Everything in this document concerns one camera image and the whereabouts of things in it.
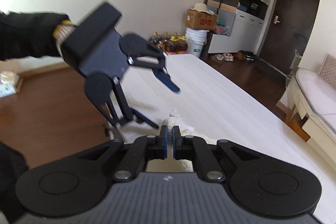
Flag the cream terry towel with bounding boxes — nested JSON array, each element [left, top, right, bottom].
[[146, 109, 217, 173]]

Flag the black sleeved left forearm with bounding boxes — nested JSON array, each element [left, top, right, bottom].
[[1, 12, 70, 61]]

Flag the white knit gloved left hand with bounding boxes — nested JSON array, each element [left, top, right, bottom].
[[53, 20, 76, 57]]

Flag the cooking oil bottles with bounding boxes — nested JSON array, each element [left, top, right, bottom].
[[149, 32, 189, 55]]

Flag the white plastic bucket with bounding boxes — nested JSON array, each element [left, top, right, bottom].
[[185, 28, 209, 58]]

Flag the cardboard box with red print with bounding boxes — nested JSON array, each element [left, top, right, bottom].
[[185, 10, 218, 31]]

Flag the straw hat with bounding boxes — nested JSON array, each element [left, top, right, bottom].
[[190, 3, 215, 15]]

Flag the shoes on floor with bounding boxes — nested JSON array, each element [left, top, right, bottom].
[[210, 50, 256, 64]]

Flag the white storage cabinet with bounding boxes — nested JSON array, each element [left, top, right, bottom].
[[207, 0, 270, 54]]

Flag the white sofa with glass table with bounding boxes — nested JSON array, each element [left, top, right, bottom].
[[276, 54, 335, 164]]

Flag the dark brown door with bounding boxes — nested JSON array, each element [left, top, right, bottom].
[[260, 0, 319, 75]]

